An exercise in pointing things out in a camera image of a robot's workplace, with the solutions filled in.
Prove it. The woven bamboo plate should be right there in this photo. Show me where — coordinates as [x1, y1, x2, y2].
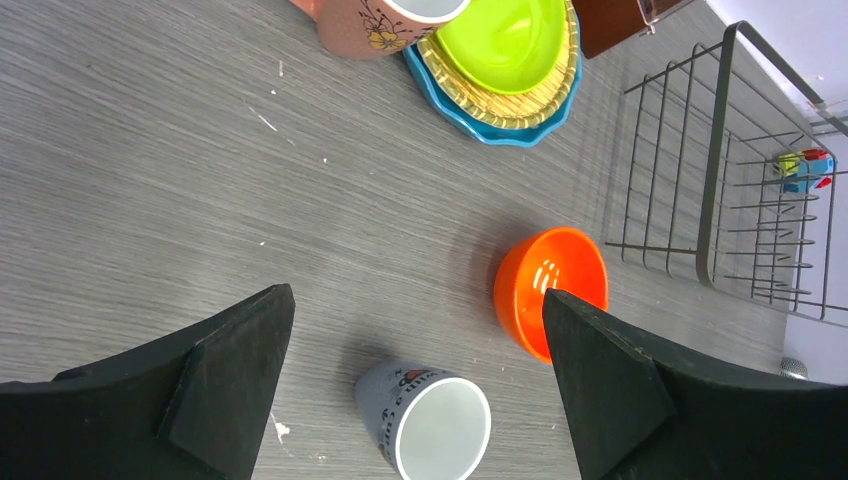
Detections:
[404, 1, 582, 132]

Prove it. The black handheld microphone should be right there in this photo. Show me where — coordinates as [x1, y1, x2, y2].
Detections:
[780, 357, 809, 380]

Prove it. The black wire dish rack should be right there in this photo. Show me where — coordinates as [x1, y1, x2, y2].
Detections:
[610, 21, 847, 328]

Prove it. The blue dotted plate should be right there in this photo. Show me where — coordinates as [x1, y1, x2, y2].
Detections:
[403, 45, 583, 148]

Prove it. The grey printed mug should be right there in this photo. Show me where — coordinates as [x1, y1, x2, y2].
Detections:
[354, 360, 492, 480]

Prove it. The orange bowl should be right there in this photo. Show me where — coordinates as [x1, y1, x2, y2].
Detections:
[493, 227, 609, 364]

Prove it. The pink floral mug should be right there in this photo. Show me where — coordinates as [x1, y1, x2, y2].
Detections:
[292, 0, 470, 60]

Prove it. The brown wooden metronome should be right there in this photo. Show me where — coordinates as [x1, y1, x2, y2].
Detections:
[572, 0, 690, 59]

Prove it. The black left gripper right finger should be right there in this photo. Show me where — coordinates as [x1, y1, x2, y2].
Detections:
[543, 290, 847, 479]

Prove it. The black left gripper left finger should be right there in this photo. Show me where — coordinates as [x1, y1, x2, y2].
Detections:
[1, 284, 295, 479]

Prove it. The colourful toy block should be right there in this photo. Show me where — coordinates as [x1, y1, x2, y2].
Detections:
[776, 148, 836, 194]

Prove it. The lime green plate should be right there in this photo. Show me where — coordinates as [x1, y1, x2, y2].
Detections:
[435, 0, 567, 95]

